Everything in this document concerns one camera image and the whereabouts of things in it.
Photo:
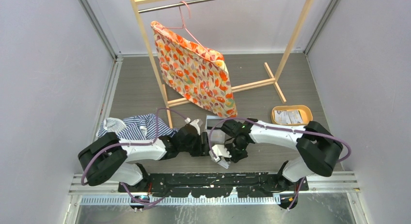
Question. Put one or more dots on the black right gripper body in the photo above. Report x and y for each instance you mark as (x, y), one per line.
(237, 149)

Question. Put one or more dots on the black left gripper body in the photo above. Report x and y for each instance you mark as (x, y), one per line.
(195, 148)

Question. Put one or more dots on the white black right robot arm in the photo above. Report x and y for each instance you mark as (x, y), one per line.
(319, 151)

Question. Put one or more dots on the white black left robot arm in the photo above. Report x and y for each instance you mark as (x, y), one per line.
(111, 158)

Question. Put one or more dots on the lower silver VIP card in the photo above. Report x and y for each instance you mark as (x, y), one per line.
(295, 117)

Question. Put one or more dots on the blue white striped shirt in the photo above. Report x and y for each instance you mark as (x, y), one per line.
(140, 127)

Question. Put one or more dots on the orange floral garment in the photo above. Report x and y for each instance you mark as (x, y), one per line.
(197, 73)

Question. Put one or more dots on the tan oval tray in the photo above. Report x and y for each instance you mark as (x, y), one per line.
(304, 111)

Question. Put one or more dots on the wooden clothes rack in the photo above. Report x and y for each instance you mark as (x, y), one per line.
(172, 98)

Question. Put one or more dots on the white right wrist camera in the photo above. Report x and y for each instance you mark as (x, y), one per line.
(220, 155)

